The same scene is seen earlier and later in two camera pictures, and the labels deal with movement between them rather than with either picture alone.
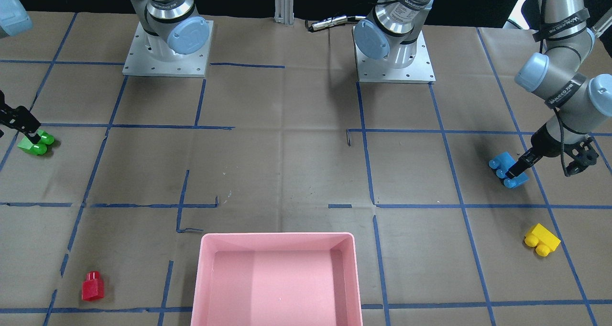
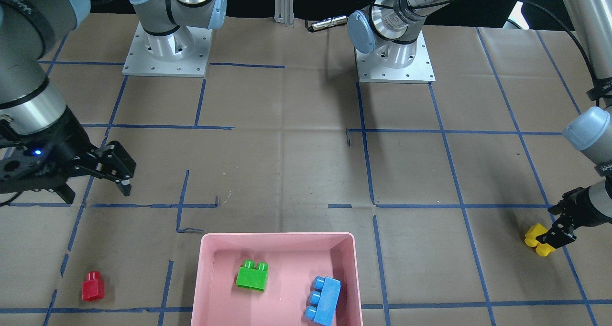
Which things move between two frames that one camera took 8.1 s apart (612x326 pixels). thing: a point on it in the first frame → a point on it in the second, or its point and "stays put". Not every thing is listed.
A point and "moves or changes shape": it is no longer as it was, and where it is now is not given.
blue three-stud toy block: [502, 163] → [324, 299]
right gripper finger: [25, 121] → [113, 162]
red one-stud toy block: [92, 288] stays put
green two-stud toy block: [40, 147] moves or changes shape
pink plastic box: [277, 279] stays put
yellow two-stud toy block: [544, 240] stays put
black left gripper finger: [523, 162] → [561, 233]
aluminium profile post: [284, 3] stays put
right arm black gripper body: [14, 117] → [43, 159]
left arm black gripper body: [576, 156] → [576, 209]
